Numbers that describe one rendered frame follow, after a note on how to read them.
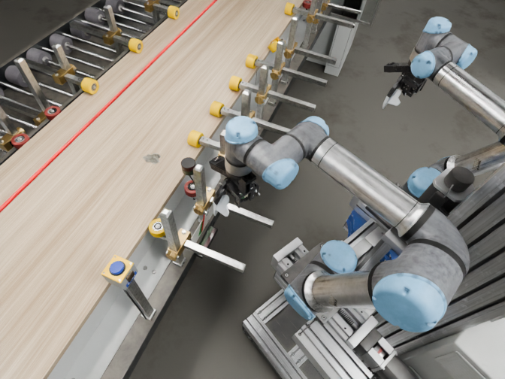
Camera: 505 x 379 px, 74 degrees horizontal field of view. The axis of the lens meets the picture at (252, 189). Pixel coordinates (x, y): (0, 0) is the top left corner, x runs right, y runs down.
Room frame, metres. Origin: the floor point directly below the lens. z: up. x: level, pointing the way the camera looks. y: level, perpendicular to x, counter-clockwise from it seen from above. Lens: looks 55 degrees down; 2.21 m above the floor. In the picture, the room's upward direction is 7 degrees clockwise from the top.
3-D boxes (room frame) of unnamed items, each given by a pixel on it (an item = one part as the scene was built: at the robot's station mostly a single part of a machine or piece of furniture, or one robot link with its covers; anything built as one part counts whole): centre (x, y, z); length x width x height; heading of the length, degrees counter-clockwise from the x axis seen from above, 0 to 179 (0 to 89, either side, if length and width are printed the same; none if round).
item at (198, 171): (0.83, 0.23, 0.90); 0.04 x 0.04 x 0.48; 73
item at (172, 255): (0.62, 0.30, 0.84); 0.14 x 0.06 x 0.05; 163
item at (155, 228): (0.66, 0.39, 0.85); 0.08 x 0.08 x 0.11
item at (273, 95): (1.57, -0.06, 0.95); 0.50 x 0.04 x 0.04; 73
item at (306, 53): (2.03, -0.27, 0.94); 0.37 x 0.03 x 0.03; 73
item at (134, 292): (0.34, 0.38, 0.92); 0.05 x 0.05 x 0.45; 73
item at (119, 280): (0.35, 0.38, 1.18); 0.07 x 0.07 x 0.08; 73
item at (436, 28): (1.15, -0.56, 1.61); 0.09 x 0.08 x 0.11; 38
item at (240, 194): (0.55, 0.04, 1.46); 0.09 x 0.08 x 0.12; 45
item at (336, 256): (0.45, -0.29, 1.20); 0.13 x 0.12 x 0.14; 142
